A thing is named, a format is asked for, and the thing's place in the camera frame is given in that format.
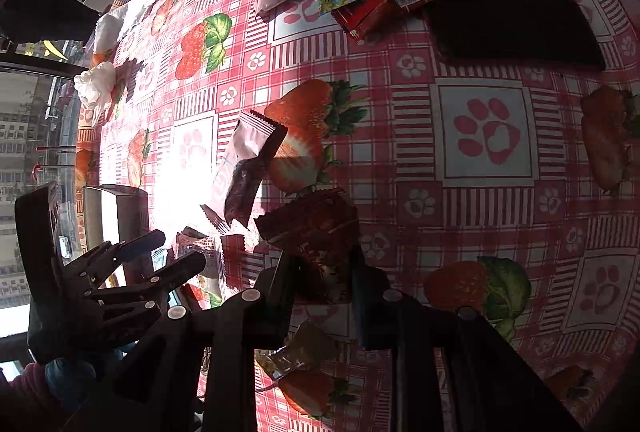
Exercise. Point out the silver metal box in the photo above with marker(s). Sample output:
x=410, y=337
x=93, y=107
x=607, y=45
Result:
x=112, y=217

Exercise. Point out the golden brown snack packet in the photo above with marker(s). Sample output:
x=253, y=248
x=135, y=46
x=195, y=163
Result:
x=305, y=349

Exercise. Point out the bright red snack packet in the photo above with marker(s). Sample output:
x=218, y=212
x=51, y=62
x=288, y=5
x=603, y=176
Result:
x=380, y=9

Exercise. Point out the person's left hand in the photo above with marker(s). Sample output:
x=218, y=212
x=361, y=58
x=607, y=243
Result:
x=70, y=379

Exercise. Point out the dark purple snack packet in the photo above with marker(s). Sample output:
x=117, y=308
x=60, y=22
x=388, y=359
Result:
x=242, y=192

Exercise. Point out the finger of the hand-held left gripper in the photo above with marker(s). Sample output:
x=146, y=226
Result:
x=187, y=268
x=142, y=243

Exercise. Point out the long pink snack packet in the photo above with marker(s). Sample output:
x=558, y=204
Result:
x=245, y=136

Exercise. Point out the crumpled white tissue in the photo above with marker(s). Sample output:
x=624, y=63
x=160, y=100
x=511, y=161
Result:
x=95, y=84

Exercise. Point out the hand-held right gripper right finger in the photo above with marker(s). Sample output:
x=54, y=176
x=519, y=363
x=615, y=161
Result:
x=361, y=307

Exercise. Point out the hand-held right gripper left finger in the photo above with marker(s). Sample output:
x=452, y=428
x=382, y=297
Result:
x=279, y=307

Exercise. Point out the dark red snack packet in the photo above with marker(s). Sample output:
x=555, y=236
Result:
x=310, y=222

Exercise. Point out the black tray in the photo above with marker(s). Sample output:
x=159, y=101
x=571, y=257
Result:
x=510, y=24

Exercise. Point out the white cloth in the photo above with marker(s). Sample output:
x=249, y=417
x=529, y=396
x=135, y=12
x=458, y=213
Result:
x=122, y=19

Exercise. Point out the red white snack packet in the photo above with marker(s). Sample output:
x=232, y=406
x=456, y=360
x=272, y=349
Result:
x=220, y=257

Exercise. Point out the strawberry print tablecloth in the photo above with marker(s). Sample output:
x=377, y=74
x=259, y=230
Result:
x=450, y=192

